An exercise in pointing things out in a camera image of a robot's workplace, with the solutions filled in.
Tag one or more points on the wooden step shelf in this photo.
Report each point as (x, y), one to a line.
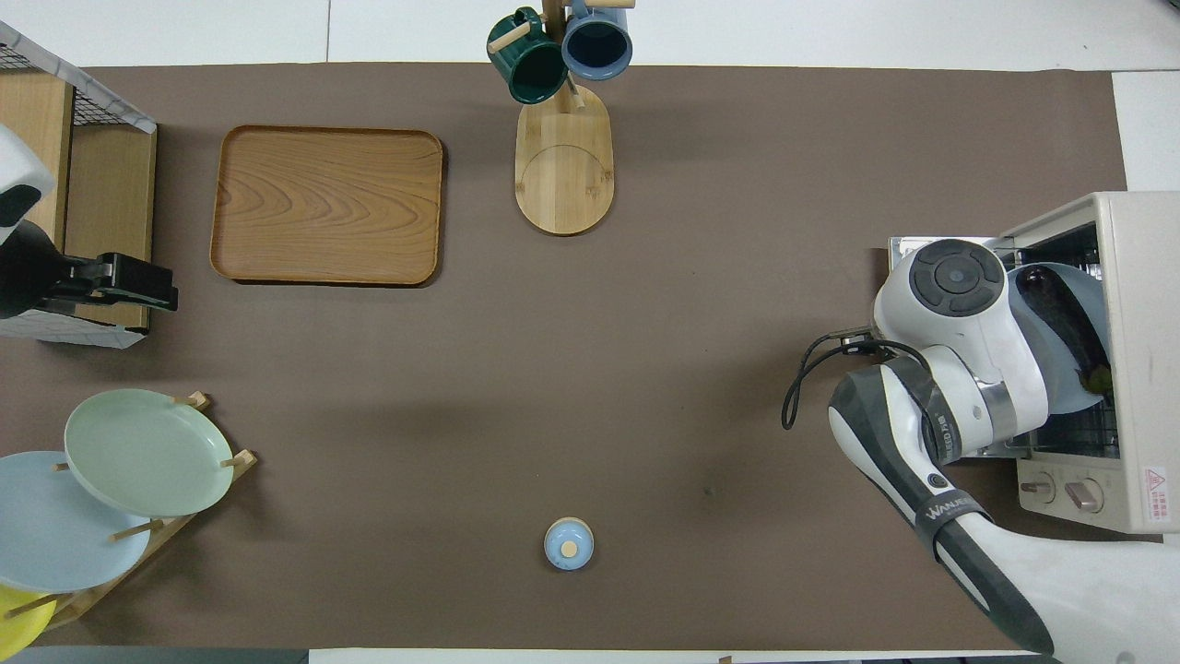
(111, 203)

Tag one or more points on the blue mug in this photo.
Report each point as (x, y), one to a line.
(597, 46)

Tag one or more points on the wooden serving tray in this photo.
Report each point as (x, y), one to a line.
(327, 207)

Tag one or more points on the light blue racked plate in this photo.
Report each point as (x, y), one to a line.
(55, 535)

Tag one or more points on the pale green racked plate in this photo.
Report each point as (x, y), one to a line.
(147, 452)

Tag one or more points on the yellow racked plate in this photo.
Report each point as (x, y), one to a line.
(18, 622)

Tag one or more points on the cream toaster oven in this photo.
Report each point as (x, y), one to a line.
(1143, 323)

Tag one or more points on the dark purple eggplant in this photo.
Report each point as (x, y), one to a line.
(1069, 323)

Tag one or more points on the wooden plate rack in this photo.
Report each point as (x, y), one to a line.
(175, 530)

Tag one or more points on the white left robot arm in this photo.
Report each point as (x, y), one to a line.
(18, 175)

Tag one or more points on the brown table mat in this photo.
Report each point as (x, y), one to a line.
(645, 369)

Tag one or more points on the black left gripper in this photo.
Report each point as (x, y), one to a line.
(41, 277)

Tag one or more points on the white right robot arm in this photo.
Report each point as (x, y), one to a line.
(959, 314)

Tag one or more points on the dark green mug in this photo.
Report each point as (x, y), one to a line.
(530, 69)

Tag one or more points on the wooden mug tree stand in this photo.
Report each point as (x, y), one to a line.
(564, 175)

